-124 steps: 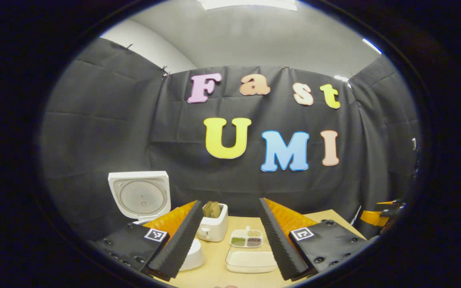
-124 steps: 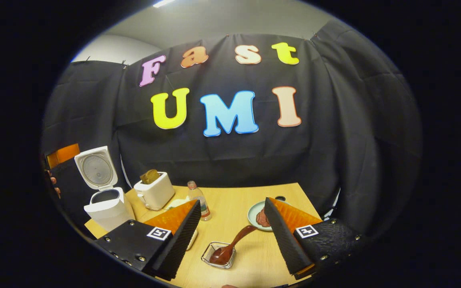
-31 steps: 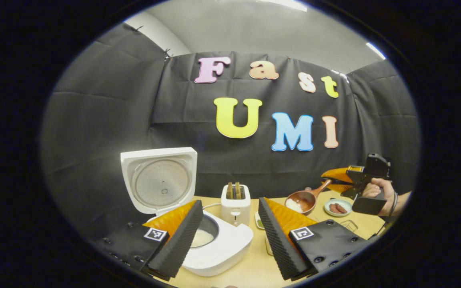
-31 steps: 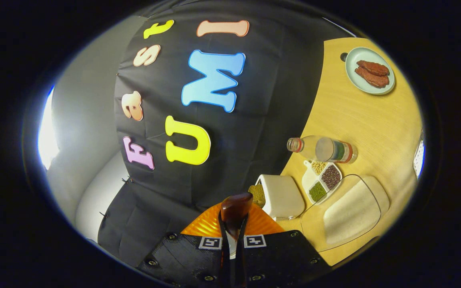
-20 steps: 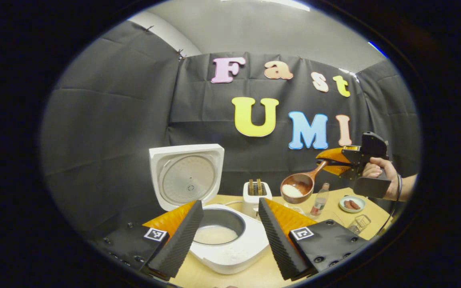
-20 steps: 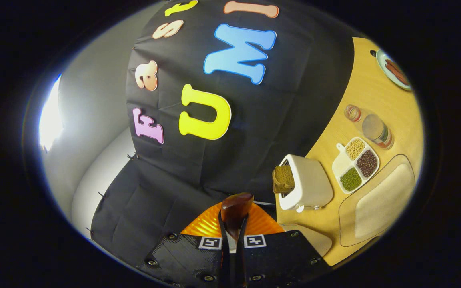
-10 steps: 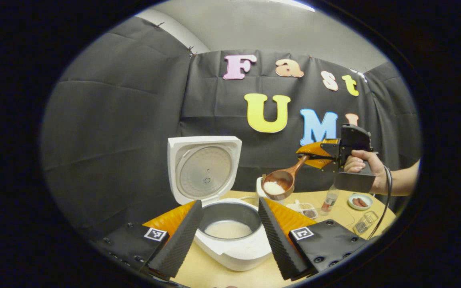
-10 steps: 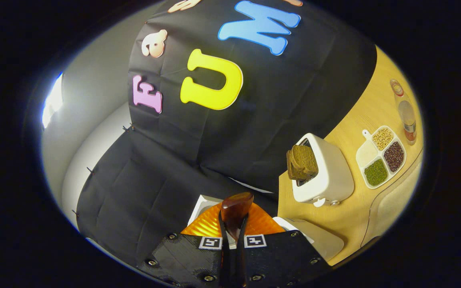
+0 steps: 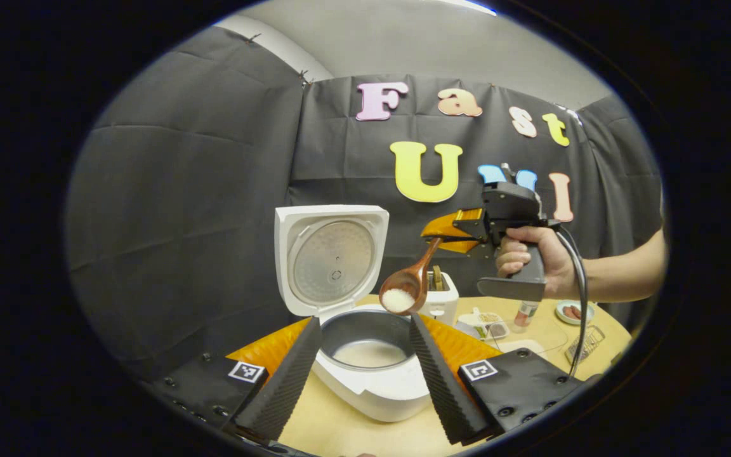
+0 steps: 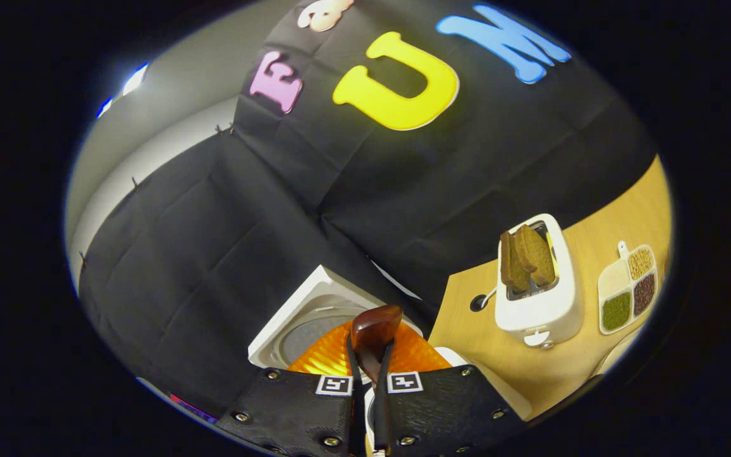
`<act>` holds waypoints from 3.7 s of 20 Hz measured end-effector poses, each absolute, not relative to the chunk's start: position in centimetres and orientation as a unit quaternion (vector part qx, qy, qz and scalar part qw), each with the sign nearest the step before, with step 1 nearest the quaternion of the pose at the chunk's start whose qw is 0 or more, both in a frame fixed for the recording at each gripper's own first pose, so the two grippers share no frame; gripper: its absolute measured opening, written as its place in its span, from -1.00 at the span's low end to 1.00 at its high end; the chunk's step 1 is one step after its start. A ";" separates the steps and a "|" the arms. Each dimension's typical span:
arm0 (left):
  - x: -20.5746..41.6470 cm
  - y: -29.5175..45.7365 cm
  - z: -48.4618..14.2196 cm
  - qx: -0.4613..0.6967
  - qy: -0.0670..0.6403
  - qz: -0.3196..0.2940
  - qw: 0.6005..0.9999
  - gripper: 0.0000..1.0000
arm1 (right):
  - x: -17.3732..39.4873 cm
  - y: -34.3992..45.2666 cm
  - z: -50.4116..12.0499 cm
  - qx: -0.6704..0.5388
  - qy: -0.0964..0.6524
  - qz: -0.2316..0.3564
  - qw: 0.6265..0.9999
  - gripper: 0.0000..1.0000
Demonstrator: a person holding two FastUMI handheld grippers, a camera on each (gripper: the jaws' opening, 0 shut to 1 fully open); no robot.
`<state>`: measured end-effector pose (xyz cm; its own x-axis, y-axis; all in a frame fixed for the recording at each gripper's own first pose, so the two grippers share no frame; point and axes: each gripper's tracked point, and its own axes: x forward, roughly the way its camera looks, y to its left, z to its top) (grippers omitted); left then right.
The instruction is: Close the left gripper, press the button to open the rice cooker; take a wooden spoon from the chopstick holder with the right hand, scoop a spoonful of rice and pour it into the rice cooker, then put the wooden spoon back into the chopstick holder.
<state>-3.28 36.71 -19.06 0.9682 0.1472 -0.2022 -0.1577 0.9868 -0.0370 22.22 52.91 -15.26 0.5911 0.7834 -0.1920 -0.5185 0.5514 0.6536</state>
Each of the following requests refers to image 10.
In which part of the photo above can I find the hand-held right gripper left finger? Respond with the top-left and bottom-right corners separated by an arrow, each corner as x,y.
216,321 -> 366,457

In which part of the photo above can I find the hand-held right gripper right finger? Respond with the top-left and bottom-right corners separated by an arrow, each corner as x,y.
373,322 -> 525,457

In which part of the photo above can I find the brown wooden spoon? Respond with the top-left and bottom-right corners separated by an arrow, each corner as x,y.
350,305 -> 404,388

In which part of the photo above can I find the white rice cooker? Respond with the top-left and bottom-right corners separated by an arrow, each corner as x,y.
248,265 -> 471,420

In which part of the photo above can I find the white toaster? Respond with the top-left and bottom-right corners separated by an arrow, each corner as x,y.
494,213 -> 586,350

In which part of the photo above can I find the black backdrop cloth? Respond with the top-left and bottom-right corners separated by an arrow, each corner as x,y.
79,0 -> 658,421

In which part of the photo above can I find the white compartment grain tray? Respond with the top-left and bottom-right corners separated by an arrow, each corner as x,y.
597,241 -> 659,336

